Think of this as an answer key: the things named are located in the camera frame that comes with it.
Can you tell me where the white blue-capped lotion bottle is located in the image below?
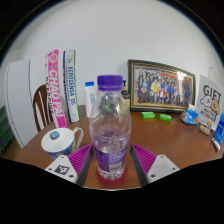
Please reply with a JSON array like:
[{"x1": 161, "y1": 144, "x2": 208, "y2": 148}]
[{"x1": 83, "y1": 81, "x2": 98, "y2": 119}]

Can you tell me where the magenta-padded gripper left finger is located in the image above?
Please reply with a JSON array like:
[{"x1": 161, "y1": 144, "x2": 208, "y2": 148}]
[{"x1": 44, "y1": 143, "x2": 95, "y2": 187}]

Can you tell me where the white paper gift bag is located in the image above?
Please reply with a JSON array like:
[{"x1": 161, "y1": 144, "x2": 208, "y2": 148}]
[{"x1": 195, "y1": 74, "x2": 224, "y2": 132}]

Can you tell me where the white cabinet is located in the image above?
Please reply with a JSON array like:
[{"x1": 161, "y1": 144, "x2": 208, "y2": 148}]
[{"x1": 3, "y1": 59, "x2": 38, "y2": 148}]

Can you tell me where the yellow dark pump bottle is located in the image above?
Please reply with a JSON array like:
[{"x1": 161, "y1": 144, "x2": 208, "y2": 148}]
[{"x1": 121, "y1": 79, "x2": 132, "y2": 110}]

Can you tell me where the dark green seat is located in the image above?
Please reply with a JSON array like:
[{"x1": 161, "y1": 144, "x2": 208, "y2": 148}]
[{"x1": 0, "y1": 105, "x2": 15, "y2": 153}]

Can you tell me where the white blue patterned mug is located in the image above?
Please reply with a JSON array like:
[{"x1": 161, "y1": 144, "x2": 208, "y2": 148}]
[{"x1": 40, "y1": 126, "x2": 85, "y2": 161}]

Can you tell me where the dark wooden chair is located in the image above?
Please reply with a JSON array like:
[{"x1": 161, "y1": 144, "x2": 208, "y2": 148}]
[{"x1": 32, "y1": 83, "x2": 56, "y2": 133}]

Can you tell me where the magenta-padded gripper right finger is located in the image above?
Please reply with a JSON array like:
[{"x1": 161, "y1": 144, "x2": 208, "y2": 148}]
[{"x1": 129, "y1": 143, "x2": 184, "y2": 187}]

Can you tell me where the framed group photo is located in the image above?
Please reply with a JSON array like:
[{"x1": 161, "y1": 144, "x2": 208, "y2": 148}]
[{"x1": 127, "y1": 59, "x2": 197, "y2": 114}]

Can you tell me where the clear purple-capped water bottle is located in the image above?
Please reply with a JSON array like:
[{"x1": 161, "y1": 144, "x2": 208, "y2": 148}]
[{"x1": 88, "y1": 74, "x2": 133, "y2": 182}]

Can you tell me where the small beige box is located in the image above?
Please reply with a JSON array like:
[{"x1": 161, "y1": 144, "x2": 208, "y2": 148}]
[{"x1": 197, "y1": 120, "x2": 214, "y2": 136}]

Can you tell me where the blue tissue pack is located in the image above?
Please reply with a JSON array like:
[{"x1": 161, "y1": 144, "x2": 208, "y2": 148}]
[{"x1": 179, "y1": 103, "x2": 200, "y2": 126}]

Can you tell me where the small green packet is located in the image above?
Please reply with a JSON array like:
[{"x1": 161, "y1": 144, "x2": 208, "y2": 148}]
[
  {"x1": 140, "y1": 111, "x2": 157, "y2": 120},
  {"x1": 158, "y1": 113, "x2": 173, "y2": 123}
]

